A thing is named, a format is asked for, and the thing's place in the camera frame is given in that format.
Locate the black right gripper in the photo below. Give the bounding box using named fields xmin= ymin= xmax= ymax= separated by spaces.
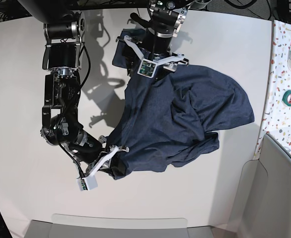
xmin=61 ymin=131 xmax=127 ymax=178

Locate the terrazzo patterned side table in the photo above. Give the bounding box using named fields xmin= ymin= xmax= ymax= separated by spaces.
xmin=254 ymin=20 xmax=291 ymax=159

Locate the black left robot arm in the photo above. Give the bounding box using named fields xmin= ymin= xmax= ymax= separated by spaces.
xmin=146 ymin=0 xmax=210 ymax=60

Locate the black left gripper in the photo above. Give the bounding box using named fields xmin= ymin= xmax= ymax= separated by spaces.
xmin=147 ymin=0 xmax=188 ymax=54

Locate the green tape roll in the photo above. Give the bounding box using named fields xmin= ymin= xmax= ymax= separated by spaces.
xmin=282 ymin=90 xmax=291 ymax=107

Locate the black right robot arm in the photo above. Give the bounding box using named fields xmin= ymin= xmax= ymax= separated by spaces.
xmin=21 ymin=0 xmax=125 ymax=168

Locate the navy blue t-shirt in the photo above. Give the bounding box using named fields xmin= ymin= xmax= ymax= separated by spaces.
xmin=103 ymin=28 xmax=255 ymax=181

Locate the grey plastic bin front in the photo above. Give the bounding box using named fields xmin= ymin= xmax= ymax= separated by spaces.
xmin=25 ymin=214 xmax=214 ymax=238

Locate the grey plastic bin right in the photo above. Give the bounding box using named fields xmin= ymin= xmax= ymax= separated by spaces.
xmin=227 ymin=134 xmax=291 ymax=238

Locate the grey plastic bin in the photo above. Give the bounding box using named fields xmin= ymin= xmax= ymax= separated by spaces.
xmin=227 ymin=134 xmax=291 ymax=238
xmin=25 ymin=214 xmax=214 ymax=238

